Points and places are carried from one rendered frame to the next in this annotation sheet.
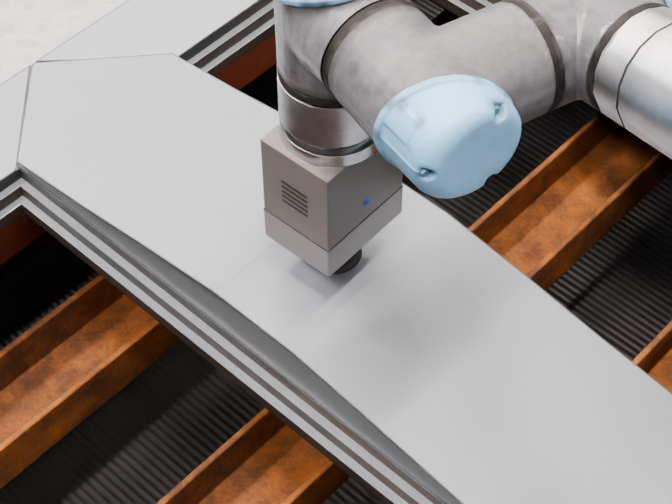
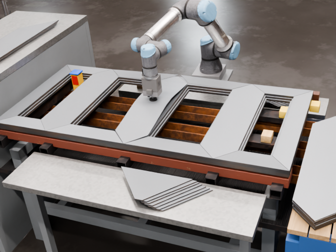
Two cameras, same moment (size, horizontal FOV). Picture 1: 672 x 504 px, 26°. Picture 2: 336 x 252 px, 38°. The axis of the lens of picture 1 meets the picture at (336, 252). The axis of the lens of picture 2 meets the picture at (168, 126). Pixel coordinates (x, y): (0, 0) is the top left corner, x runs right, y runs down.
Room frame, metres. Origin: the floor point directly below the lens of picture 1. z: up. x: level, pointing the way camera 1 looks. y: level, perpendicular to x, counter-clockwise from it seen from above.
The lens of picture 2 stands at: (1.36, 2.17, 2.12)
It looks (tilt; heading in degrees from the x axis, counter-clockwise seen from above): 32 degrees down; 252
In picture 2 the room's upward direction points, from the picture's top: 5 degrees counter-clockwise
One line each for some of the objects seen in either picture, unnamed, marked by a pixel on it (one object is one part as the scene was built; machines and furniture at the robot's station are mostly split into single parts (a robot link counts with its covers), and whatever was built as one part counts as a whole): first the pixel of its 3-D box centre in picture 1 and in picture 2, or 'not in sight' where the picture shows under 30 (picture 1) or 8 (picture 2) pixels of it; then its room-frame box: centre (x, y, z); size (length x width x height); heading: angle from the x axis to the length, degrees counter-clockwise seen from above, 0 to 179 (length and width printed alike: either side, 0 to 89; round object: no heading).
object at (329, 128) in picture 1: (335, 91); (149, 70); (0.71, 0.00, 1.06); 0.08 x 0.08 x 0.05
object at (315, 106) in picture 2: not in sight; (314, 106); (-0.09, 0.33, 0.79); 0.06 x 0.05 x 0.04; 47
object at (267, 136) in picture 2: not in sight; (267, 136); (0.28, 0.46, 0.79); 0.06 x 0.05 x 0.04; 47
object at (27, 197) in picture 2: not in sight; (30, 194); (1.45, -0.23, 0.34); 0.06 x 0.06 x 0.68; 47
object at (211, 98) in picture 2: not in sight; (218, 96); (0.21, -0.24, 0.67); 1.30 x 0.20 x 0.03; 137
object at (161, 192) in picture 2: not in sight; (157, 190); (0.90, 0.58, 0.77); 0.45 x 0.20 x 0.04; 137
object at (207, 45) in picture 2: not in sight; (210, 46); (0.14, -0.49, 0.89); 0.13 x 0.12 x 0.14; 122
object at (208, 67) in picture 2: not in sight; (210, 62); (0.14, -0.49, 0.78); 0.15 x 0.15 x 0.10
